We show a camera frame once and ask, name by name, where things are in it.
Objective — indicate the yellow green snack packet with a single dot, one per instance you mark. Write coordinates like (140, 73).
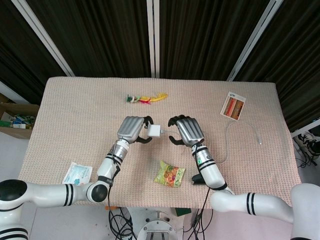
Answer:
(169, 174)

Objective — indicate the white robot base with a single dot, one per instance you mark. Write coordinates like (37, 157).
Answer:
(156, 225)

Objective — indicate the pink woven table cloth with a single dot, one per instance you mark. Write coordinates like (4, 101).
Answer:
(100, 140)

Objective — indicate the white blue wet wipe packet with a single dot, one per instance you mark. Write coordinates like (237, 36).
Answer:
(77, 173)

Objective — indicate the white charger cube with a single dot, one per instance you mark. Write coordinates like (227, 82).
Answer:
(154, 130)

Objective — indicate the colourful feather toy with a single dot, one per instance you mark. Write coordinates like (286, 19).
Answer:
(146, 98)

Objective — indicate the black object under arm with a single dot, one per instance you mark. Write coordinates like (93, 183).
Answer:
(198, 179)

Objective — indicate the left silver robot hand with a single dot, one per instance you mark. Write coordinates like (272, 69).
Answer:
(130, 127)

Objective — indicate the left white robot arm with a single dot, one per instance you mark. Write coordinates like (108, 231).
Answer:
(75, 187)

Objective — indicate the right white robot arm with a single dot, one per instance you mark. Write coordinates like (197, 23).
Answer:
(225, 190)

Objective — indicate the cardboard box with items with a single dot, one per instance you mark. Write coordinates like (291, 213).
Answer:
(15, 120)

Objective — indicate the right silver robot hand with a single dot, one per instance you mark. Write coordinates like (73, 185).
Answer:
(190, 130)

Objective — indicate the black curtain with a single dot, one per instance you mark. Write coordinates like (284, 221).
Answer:
(100, 37)

